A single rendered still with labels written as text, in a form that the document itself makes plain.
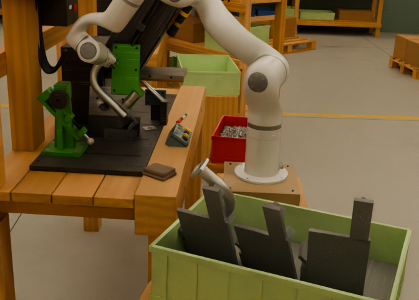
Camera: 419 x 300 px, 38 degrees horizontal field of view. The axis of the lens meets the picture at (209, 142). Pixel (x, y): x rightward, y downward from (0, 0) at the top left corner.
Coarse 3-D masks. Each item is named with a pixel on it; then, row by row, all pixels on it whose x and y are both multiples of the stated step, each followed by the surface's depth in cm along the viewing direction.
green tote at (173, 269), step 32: (256, 224) 191; (288, 224) 187; (320, 224) 183; (384, 224) 176; (160, 256) 159; (192, 256) 155; (384, 256) 178; (160, 288) 162; (192, 288) 158; (224, 288) 154; (256, 288) 150; (288, 288) 147; (320, 288) 143
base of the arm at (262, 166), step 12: (252, 132) 210; (264, 132) 208; (276, 132) 209; (252, 144) 211; (264, 144) 209; (276, 144) 211; (252, 156) 212; (264, 156) 211; (276, 156) 213; (240, 168) 221; (252, 168) 214; (264, 168) 212; (276, 168) 215; (252, 180) 211; (264, 180) 212; (276, 180) 212
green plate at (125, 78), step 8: (120, 48) 255; (128, 48) 254; (136, 48) 254; (120, 56) 255; (128, 56) 255; (136, 56) 255; (120, 64) 255; (128, 64) 255; (136, 64) 255; (112, 72) 256; (120, 72) 255; (128, 72) 255; (136, 72) 255; (112, 80) 256; (120, 80) 256; (128, 80) 255; (136, 80) 255; (112, 88) 256; (120, 88) 256; (128, 88) 256
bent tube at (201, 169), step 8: (208, 160) 154; (200, 168) 152; (208, 168) 155; (192, 176) 155; (200, 176) 154; (208, 176) 154; (216, 176) 155; (216, 184) 154; (224, 184) 155; (232, 192) 157; (224, 200) 157; (232, 200) 157; (224, 208) 160; (232, 208) 159
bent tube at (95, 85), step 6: (96, 66) 252; (90, 72) 253; (96, 72) 253; (90, 78) 253; (96, 78) 253; (96, 84) 253; (96, 90) 253; (102, 90) 253; (102, 96) 253; (108, 96) 254; (108, 102) 253; (114, 102) 253; (114, 108) 253; (120, 108) 254; (120, 114) 253; (126, 114) 253
